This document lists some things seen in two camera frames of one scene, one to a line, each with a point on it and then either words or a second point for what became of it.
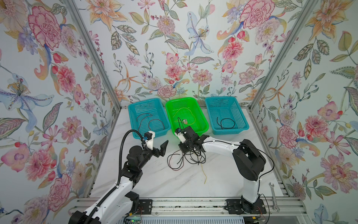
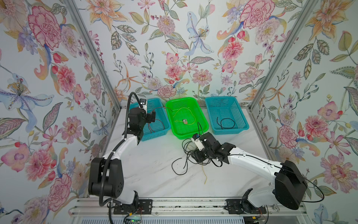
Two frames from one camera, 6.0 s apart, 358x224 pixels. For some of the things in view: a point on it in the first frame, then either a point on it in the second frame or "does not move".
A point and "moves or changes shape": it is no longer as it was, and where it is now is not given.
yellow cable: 175,121 does not move
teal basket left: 149,115 does not move
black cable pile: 176,161 moves or changes shape
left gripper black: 161,152 → 149,119
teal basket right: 225,115 does not move
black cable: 220,123 does not move
